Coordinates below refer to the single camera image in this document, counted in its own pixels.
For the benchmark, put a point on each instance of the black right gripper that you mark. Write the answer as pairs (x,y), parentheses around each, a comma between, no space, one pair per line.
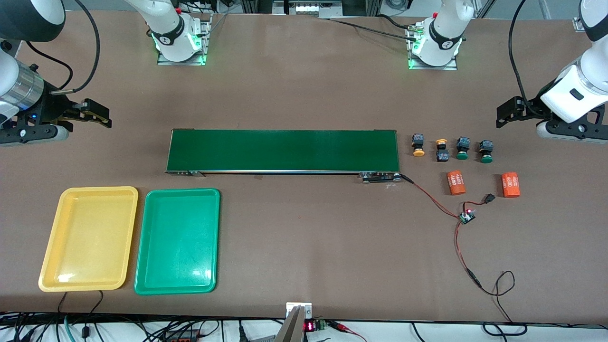
(53,109)

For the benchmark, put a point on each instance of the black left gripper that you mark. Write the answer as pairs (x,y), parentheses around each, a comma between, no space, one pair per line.
(531,108)

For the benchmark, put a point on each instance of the green push button switch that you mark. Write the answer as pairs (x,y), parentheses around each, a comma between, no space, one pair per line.
(485,147)
(463,144)

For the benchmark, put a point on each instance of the orange 4680 cylinder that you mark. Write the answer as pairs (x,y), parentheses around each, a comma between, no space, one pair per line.
(510,185)
(456,183)

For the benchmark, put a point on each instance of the yellow push button switch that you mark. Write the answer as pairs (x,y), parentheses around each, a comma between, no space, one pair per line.
(418,142)
(442,156)

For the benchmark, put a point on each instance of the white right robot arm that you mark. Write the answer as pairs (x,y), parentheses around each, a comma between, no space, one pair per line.
(175,47)

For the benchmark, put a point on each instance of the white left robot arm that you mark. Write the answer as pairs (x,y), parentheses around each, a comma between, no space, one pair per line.
(441,47)

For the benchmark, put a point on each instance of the small green controller board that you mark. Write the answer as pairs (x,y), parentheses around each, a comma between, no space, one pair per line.
(466,217)

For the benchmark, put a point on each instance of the yellow plastic tray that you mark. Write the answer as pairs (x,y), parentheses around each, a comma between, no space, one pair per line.
(88,237)

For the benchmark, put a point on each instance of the green plastic tray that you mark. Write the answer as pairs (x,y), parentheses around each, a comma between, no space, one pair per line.
(178,242)

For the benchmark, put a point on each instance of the red black power lead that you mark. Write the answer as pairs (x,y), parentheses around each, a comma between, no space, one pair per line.
(473,278)

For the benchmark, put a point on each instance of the green conveyor belt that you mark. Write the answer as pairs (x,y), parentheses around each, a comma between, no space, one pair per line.
(285,149)

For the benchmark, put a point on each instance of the white light box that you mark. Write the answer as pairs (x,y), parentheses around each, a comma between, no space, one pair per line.
(304,7)

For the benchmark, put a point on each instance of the black red power strip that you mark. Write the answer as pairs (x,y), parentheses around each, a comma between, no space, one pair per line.
(183,337)

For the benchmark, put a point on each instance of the red alligator clip lead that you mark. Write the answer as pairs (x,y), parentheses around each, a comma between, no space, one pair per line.
(343,327)

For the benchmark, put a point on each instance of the red digit display module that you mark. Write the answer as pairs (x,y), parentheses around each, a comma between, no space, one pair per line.
(309,326)

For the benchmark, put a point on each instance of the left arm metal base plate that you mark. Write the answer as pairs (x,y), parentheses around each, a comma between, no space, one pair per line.
(451,67)

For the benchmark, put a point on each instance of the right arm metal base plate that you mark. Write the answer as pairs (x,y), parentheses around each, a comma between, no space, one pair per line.
(166,62)

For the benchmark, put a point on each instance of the aluminium frame strut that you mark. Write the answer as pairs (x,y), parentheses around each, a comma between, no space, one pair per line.
(580,24)

